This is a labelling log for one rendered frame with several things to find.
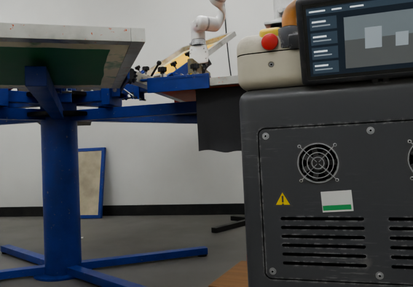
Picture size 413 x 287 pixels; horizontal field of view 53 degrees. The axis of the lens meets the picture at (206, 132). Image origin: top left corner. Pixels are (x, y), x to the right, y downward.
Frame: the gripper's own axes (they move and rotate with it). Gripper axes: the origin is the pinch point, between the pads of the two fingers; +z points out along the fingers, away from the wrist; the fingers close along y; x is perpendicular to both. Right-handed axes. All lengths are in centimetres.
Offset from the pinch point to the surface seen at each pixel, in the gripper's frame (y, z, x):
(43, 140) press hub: -89, 30, -9
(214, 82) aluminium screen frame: 13.4, 9.9, -28.9
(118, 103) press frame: -49, 12, 3
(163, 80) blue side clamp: -10.6, 7.3, -30.0
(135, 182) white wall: -125, 69, 201
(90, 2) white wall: -170, -132, 199
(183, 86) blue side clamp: -0.9, 11.1, -30.0
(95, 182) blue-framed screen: -166, 67, 190
